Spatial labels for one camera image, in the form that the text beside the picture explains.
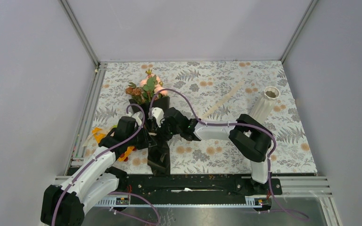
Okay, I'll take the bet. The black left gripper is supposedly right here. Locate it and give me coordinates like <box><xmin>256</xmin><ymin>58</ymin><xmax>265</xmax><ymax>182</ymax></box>
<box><xmin>126</xmin><ymin>124</ymin><xmax>156</xmax><ymax>150</ymax></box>

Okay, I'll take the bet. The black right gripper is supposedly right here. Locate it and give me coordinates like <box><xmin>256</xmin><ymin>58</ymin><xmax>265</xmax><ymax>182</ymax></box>
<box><xmin>154</xmin><ymin>116</ymin><xmax>182</xmax><ymax>141</ymax></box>

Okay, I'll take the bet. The peach flower bouquet black wrap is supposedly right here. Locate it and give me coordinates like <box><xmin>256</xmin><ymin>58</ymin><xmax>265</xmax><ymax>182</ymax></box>
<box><xmin>125</xmin><ymin>68</ymin><xmax>170</xmax><ymax>176</ymax></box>

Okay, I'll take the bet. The cream ribbon with gold text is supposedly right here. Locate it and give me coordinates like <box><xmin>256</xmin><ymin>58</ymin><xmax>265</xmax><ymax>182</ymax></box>
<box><xmin>81</xmin><ymin>80</ymin><xmax>245</xmax><ymax>147</ymax></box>

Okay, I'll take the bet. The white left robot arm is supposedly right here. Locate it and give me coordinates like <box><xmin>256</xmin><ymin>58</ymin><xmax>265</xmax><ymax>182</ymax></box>
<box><xmin>41</xmin><ymin>112</ymin><xmax>150</xmax><ymax>226</ymax></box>

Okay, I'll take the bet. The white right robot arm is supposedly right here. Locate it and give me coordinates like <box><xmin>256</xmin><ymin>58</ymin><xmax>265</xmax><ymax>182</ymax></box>
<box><xmin>150</xmin><ymin>107</ymin><xmax>273</xmax><ymax>194</ymax></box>

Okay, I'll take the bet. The white ribbed ceramic vase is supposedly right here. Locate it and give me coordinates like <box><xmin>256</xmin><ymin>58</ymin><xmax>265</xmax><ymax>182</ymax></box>
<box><xmin>249</xmin><ymin>86</ymin><xmax>280</xmax><ymax>124</ymax></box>

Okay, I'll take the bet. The orange toy block cart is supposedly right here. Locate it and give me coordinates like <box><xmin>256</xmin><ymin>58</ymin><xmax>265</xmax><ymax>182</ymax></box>
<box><xmin>94</xmin><ymin>125</ymin><xmax>138</xmax><ymax>161</ymax></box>

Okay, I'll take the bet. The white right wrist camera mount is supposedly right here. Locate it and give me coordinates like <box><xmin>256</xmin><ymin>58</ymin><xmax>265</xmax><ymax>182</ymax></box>
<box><xmin>151</xmin><ymin>107</ymin><xmax>164</xmax><ymax>128</ymax></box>

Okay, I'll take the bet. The aluminium frame rail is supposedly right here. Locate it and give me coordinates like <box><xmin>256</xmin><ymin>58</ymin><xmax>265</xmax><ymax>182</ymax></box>
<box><xmin>59</xmin><ymin>0</ymin><xmax>100</xmax><ymax>68</ymax></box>

